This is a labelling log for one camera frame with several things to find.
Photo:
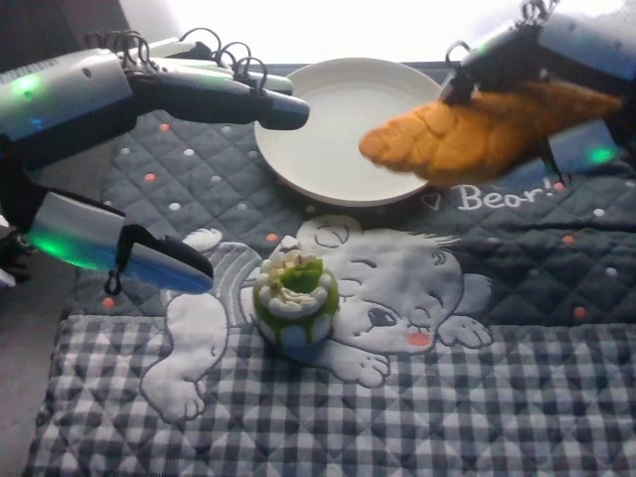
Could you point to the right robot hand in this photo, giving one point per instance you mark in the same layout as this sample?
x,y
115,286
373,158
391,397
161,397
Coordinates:
x,y
586,45

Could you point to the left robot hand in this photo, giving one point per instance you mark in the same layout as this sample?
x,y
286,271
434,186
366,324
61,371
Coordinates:
x,y
64,104

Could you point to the braided bread loaf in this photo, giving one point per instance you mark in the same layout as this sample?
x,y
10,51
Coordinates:
x,y
472,139

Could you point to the green and white toy cake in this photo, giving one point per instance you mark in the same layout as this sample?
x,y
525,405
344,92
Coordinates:
x,y
293,308

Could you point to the white round plate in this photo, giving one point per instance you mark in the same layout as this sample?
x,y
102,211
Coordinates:
x,y
338,134

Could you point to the grey quilt with printed bear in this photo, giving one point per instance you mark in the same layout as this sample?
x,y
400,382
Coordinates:
x,y
447,397

